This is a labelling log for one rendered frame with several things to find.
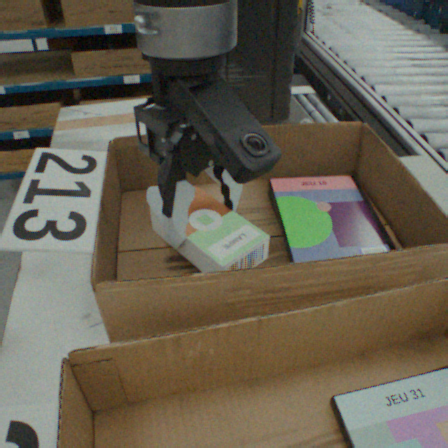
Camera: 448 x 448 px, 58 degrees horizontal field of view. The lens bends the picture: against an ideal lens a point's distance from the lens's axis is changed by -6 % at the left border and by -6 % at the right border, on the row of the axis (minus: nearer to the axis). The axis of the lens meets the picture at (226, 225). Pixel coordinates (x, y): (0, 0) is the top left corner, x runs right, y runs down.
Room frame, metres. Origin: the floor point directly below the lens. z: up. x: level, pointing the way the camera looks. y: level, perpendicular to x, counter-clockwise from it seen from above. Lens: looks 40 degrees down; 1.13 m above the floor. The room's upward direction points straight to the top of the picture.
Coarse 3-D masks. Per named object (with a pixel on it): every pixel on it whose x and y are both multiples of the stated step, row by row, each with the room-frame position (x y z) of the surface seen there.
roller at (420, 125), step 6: (408, 120) 0.81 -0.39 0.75; (414, 120) 0.80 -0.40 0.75; (420, 120) 0.81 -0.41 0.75; (426, 120) 0.81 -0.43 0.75; (432, 120) 0.81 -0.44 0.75; (438, 120) 0.81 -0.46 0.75; (444, 120) 0.81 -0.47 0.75; (414, 126) 0.79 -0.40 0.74; (420, 126) 0.79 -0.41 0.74; (426, 126) 0.79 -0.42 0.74; (432, 126) 0.79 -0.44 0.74; (438, 126) 0.80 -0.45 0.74; (444, 126) 0.80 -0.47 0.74; (420, 132) 0.78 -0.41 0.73; (432, 132) 0.79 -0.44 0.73; (438, 132) 0.79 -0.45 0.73
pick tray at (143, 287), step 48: (288, 144) 0.57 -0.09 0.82; (336, 144) 0.58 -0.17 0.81; (384, 144) 0.51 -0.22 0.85; (144, 192) 0.52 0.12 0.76; (384, 192) 0.48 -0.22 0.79; (96, 240) 0.31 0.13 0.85; (144, 240) 0.41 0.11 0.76; (432, 240) 0.36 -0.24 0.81; (96, 288) 0.25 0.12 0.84; (144, 288) 0.26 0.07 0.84; (192, 288) 0.26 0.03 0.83; (240, 288) 0.27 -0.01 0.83; (288, 288) 0.28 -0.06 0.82; (336, 288) 0.29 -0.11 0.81; (384, 288) 0.30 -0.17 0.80; (144, 336) 0.26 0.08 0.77
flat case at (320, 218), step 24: (288, 192) 0.49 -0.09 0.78; (312, 192) 0.49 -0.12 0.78; (336, 192) 0.49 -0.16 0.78; (360, 192) 0.49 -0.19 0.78; (288, 216) 0.43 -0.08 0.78; (312, 216) 0.43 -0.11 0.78; (336, 216) 0.43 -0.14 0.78; (360, 216) 0.43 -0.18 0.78; (288, 240) 0.39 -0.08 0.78; (312, 240) 0.39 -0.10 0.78; (336, 240) 0.39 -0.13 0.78; (360, 240) 0.39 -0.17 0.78; (384, 240) 0.39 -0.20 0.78
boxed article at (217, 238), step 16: (192, 208) 0.40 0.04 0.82; (208, 208) 0.40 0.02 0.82; (224, 208) 0.40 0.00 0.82; (160, 224) 0.39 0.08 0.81; (192, 224) 0.37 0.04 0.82; (208, 224) 0.37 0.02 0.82; (224, 224) 0.37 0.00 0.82; (240, 224) 0.37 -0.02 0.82; (192, 240) 0.34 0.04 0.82; (208, 240) 0.34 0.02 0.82; (224, 240) 0.34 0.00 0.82; (240, 240) 0.34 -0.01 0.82; (256, 240) 0.34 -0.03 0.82; (192, 256) 0.34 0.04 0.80; (208, 256) 0.32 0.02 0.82; (224, 256) 0.32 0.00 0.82; (240, 256) 0.32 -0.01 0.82; (256, 256) 0.34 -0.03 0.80
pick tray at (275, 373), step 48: (432, 288) 0.25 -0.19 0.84; (192, 336) 0.20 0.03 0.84; (240, 336) 0.21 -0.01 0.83; (288, 336) 0.22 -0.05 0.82; (336, 336) 0.23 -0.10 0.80; (384, 336) 0.25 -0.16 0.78; (432, 336) 0.26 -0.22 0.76; (96, 384) 0.18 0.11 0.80; (144, 384) 0.19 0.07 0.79; (192, 384) 0.20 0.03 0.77; (240, 384) 0.21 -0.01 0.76; (288, 384) 0.21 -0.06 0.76; (336, 384) 0.21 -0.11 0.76; (96, 432) 0.16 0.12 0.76; (144, 432) 0.16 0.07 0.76; (192, 432) 0.16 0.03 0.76; (240, 432) 0.16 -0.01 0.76; (288, 432) 0.16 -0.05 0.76; (336, 432) 0.16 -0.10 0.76
